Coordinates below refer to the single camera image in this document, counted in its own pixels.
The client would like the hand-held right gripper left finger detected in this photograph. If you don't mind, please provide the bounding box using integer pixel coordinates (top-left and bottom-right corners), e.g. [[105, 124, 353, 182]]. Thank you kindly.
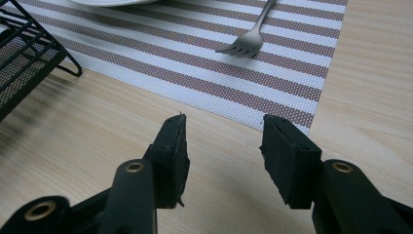
[[142, 113, 191, 210]]

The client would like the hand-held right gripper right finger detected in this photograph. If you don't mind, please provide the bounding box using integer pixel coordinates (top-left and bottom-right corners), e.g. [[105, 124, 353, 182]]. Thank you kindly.
[[258, 113, 323, 210]]

